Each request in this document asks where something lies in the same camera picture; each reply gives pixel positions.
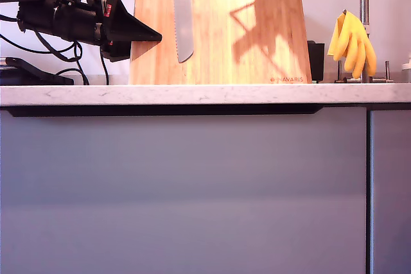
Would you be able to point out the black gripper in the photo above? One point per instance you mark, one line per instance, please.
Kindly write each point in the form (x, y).
(100, 30)

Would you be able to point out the wooden magnetic knife block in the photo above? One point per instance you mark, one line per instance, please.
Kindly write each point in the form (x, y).
(218, 62)

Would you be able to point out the wide grey drawer front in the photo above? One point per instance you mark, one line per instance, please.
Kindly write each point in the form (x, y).
(183, 190)

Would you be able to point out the black container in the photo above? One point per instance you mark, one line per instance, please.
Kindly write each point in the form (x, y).
(316, 62)

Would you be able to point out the yellow rubber glove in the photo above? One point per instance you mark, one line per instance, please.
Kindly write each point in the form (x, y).
(352, 43)

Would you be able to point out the metal rack with posts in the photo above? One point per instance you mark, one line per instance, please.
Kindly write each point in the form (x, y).
(387, 72)

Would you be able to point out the white container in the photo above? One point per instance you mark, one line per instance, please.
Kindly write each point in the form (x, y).
(406, 66)

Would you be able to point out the narrow grey cabinet door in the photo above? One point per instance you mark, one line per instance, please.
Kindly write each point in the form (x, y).
(391, 190)

